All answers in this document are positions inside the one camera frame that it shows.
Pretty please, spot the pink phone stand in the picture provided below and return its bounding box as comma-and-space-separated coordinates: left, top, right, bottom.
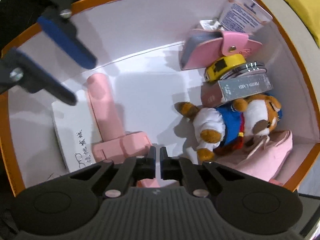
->
85, 73, 166, 188

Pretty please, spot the large white box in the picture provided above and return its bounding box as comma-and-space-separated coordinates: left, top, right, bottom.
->
52, 90, 103, 172

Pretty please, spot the pink leather card wallet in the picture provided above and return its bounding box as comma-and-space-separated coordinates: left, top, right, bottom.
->
180, 29, 263, 70

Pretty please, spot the small white box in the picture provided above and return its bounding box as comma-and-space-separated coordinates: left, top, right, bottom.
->
200, 19, 224, 31

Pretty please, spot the plush tiger toy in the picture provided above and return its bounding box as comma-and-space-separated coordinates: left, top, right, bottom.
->
175, 94, 282, 162

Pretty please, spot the pink fabric pouch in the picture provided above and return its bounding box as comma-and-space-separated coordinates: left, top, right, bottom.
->
216, 130, 293, 186

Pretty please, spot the orange cardboard box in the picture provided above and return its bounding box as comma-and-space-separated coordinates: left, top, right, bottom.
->
1, 0, 319, 195

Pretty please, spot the beige sofa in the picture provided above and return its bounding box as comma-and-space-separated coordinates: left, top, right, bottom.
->
261, 0, 319, 77

